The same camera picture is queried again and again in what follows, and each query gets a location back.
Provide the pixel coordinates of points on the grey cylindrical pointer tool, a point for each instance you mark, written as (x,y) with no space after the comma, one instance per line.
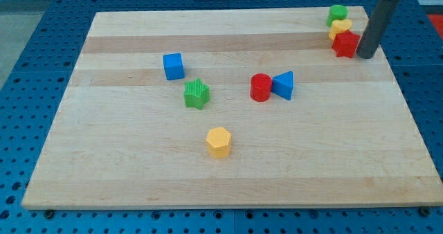
(377,24)

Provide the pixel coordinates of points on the green star block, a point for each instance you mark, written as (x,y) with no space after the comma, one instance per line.
(196,94)

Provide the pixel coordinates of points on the wooden board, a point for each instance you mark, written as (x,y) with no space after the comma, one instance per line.
(122,137)

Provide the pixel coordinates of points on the red star block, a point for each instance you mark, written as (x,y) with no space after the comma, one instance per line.
(345,44)

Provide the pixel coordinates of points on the green cylinder block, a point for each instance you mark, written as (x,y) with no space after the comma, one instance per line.
(336,12)

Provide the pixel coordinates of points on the blue triangle block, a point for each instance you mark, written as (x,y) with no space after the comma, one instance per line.
(282,85)

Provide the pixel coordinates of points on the blue cube block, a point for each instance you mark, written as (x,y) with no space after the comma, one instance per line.
(173,66)

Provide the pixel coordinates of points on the yellow heart block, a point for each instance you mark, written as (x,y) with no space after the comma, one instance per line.
(339,26)

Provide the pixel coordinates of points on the red cylinder block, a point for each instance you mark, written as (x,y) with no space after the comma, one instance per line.
(260,89)

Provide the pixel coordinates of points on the yellow hexagon block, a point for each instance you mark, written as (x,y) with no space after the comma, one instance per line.
(219,142)

